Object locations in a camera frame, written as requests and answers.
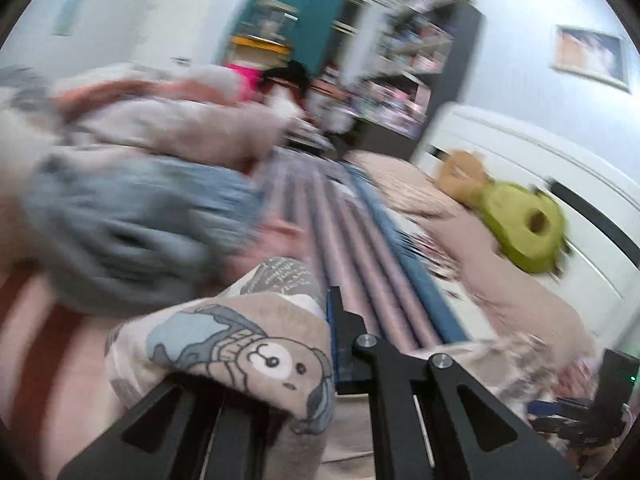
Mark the yellow shelf stand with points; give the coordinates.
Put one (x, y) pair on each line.
(260, 47)

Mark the teal curtain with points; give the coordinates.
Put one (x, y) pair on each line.
(310, 15)

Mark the striped bed blanket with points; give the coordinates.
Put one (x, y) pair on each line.
(360, 240)

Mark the grey-blue garment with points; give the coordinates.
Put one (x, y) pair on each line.
(115, 240)

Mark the framed wall picture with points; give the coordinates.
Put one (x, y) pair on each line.
(592, 55)

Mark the dark cluttered bookshelf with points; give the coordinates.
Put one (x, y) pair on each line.
(450, 50)

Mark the white door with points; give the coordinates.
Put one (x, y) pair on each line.
(180, 25)

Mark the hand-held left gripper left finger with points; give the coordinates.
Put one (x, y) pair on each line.
(235, 440)

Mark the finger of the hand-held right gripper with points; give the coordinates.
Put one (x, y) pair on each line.
(565, 434)
(555, 410)

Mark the white cushion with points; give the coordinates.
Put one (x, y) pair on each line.
(282, 105)

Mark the pink shopping bag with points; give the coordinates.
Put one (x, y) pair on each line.
(245, 80)

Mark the dark clothes pile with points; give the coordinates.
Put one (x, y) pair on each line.
(295, 80)

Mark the pink garment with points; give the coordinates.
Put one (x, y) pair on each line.
(280, 240)

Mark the light denim shorts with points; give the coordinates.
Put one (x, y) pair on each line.
(210, 190)

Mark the small wall poster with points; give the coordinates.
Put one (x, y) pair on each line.
(69, 12)

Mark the pink plaid duvet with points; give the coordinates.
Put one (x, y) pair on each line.
(150, 120)

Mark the floral pillow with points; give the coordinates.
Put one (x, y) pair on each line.
(405, 185)

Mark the brown plush toy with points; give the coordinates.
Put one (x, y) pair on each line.
(460, 175)

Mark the green avocado plush toy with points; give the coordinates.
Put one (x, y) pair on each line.
(510, 230)

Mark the white bed headboard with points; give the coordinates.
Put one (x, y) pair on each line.
(575, 180)

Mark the glass display tank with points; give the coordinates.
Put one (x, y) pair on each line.
(270, 20)

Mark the plain pink pillow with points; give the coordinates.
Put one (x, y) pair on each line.
(500, 280)

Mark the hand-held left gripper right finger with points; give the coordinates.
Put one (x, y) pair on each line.
(334, 350)

